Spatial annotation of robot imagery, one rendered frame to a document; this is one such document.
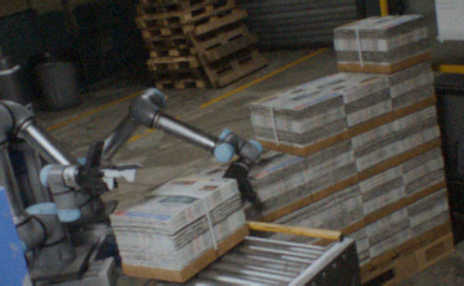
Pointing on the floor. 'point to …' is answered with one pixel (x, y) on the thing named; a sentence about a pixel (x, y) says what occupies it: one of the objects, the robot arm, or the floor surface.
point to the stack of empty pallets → (179, 40)
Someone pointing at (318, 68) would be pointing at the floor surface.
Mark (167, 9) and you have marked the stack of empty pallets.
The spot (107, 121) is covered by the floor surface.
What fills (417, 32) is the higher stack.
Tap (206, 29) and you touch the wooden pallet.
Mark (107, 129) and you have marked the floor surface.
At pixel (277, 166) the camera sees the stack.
